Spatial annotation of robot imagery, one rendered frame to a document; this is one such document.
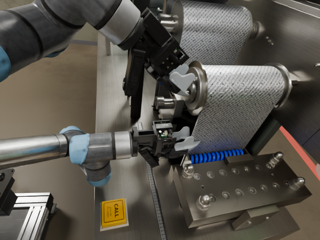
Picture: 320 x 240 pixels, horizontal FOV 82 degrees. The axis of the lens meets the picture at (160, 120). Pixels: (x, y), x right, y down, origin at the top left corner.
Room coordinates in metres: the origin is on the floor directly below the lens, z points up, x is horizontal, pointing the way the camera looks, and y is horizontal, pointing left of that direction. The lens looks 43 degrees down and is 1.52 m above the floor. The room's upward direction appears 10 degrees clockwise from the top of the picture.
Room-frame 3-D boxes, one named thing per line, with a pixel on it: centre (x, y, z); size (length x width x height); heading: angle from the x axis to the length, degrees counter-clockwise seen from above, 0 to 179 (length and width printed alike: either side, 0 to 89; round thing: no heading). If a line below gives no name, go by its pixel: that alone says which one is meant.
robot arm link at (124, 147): (0.32, 0.09, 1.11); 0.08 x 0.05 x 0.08; 20
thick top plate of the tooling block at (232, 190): (0.32, -0.29, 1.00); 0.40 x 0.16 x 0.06; 110
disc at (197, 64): (0.44, -0.08, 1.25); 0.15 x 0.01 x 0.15; 20
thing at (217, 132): (0.42, -0.21, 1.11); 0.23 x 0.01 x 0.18; 110
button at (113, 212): (0.21, 0.09, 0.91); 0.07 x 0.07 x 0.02; 20
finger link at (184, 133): (0.39, -0.08, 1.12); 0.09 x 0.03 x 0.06; 111
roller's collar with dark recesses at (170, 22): (0.66, 0.03, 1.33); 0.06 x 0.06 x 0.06; 20
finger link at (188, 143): (0.36, -0.10, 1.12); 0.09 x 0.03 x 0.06; 109
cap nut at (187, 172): (0.31, -0.11, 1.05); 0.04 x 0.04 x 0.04
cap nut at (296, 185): (0.34, -0.45, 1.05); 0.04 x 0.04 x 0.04
